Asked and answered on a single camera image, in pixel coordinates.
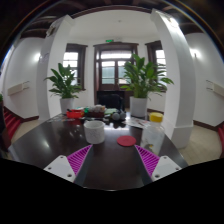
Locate right wall air conditioner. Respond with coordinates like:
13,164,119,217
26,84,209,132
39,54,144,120
206,80,224,97

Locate papers on table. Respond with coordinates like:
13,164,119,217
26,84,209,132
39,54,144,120
124,117,150,129

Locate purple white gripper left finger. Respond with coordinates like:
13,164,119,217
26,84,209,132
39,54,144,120
44,145,92,182

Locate brown wooden door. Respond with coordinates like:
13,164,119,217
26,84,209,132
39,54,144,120
94,42,138,107

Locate black chair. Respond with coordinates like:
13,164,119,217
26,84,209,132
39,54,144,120
97,91,125,110

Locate wall air conditioner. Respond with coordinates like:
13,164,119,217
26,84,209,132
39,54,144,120
206,80,224,97
7,81,29,96

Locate green potted plant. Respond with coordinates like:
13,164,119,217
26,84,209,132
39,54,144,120
122,54,173,118
46,63,82,114

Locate clear bottle yellow cap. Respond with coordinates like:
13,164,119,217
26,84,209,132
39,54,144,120
140,112,165,155

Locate left green potted plant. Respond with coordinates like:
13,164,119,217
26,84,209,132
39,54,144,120
46,63,82,114

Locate grey round ball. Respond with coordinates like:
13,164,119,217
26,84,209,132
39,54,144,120
112,113,120,121

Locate red box on table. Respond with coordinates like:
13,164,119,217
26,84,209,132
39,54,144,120
66,110,84,119

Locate right green potted plant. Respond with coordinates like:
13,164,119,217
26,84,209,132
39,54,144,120
122,54,173,118

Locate left wall air conditioner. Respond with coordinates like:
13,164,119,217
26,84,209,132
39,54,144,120
7,81,29,96

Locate red round coaster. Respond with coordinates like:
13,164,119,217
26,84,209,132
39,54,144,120
117,135,136,147

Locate white textured cup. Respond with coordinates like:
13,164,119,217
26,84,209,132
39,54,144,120
84,120,105,144

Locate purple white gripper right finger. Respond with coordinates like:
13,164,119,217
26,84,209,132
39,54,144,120
135,145,181,181

